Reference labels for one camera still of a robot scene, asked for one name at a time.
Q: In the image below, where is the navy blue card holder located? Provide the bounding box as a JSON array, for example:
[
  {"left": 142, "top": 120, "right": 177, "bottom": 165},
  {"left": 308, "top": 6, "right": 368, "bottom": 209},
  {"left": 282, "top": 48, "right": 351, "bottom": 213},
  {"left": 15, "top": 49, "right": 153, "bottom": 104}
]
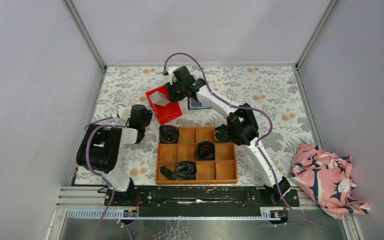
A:
[{"left": 187, "top": 97, "right": 211, "bottom": 110}]

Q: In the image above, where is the red plastic bin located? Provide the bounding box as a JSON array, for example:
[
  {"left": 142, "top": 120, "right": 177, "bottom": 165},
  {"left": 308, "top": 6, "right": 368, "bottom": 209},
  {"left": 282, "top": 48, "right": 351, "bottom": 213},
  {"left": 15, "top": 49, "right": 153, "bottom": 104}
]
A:
[{"left": 145, "top": 85, "right": 183, "bottom": 125}]

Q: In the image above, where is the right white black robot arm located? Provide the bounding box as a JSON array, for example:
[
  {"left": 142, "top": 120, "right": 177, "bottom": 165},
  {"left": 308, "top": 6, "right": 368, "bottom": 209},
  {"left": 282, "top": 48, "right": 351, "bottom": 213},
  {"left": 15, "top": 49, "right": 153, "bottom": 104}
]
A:
[{"left": 162, "top": 66, "right": 291, "bottom": 206}]

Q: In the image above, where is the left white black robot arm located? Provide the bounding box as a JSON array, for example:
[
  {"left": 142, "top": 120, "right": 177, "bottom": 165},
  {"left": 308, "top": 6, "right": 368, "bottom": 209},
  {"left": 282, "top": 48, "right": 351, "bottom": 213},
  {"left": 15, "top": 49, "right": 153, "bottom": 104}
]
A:
[{"left": 76, "top": 104, "right": 153, "bottom": 206}]

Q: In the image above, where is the stack of silver cards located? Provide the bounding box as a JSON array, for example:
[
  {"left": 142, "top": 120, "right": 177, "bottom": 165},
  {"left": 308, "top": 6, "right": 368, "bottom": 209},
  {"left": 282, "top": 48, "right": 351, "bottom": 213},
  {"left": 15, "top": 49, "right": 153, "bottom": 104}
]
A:
[{"left": 149, "top": 91, "right": 171, "bottom": 107}]

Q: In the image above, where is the rolled dark tie top left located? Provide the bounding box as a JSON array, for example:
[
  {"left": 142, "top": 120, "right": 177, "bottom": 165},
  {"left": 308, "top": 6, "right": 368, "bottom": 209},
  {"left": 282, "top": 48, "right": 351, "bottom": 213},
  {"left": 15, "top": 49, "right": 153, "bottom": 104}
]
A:
[{"left": 159, "top": 125, "right": 180, "bottom": 144}]

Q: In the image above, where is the rolled dark tie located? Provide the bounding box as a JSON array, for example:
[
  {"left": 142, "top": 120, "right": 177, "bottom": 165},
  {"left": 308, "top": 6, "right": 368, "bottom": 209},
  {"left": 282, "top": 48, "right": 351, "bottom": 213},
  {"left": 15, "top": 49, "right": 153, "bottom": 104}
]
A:
[
  {"left": 159, "top": 125, "right": 180, "bottom": 144},
  {"left": 196, "top": 141, "right": 216, "bottom": 161}
]

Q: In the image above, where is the rolled dark tie centre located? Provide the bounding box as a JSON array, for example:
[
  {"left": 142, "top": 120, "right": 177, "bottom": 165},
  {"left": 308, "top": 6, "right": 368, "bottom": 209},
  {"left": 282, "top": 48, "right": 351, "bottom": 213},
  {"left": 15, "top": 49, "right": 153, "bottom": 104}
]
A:
[{"left": 196, "top": 141, "right": 216, "bottom": 161}]

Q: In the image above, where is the rolled green tie bottom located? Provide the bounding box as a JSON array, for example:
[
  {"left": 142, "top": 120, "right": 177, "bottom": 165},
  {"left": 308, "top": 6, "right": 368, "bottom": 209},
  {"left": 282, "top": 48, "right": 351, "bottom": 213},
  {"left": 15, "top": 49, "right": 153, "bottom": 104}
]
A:
[{"left": 159, "top": 161, "right": 198, "bottom": 181}]

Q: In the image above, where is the wooden compartment tray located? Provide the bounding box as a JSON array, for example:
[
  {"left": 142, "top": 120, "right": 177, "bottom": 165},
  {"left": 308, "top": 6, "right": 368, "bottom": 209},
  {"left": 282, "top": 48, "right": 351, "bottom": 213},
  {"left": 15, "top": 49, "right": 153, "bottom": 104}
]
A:
[{"left": 155, "top": 125, "right": 239, "bottom": 185}]

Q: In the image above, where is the pink floral cloth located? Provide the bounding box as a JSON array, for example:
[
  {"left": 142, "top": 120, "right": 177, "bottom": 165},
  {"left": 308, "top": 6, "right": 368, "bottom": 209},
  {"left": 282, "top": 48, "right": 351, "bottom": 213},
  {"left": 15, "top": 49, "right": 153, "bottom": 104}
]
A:
[{"left": 291, "top": 143, "right": 370, "bottom": 220}]

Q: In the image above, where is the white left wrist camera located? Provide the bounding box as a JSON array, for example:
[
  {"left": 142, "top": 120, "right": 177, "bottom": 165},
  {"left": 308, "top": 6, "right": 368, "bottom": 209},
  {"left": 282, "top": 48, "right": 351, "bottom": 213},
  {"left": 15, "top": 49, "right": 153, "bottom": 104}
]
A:
[{"left": 116, "top": 105, "right": 132, "bottom": 120}]

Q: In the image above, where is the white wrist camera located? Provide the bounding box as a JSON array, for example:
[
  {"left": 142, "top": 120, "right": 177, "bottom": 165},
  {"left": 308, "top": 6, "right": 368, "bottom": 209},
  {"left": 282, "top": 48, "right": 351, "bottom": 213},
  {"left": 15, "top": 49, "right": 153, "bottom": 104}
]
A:
[
  {"left": 116, "top": 105, "right": 132, "bottom": 120},
  {"left": 162, "top": 66, "right": 179, "bottom": 78}
]

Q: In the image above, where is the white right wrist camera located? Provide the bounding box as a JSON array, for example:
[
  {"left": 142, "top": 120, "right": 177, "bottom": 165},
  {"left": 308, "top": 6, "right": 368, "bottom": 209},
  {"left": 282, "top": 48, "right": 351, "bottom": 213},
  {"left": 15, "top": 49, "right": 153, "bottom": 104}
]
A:
[{"left": 162, "top": 66, "right": 179, "bottom": 78}]

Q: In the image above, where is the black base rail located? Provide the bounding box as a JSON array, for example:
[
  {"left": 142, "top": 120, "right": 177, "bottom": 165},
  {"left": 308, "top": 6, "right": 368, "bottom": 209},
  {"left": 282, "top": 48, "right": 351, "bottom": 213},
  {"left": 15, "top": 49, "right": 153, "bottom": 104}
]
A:
[{"left": 104, "top": 186, "right": 300, "bottom": 218}]

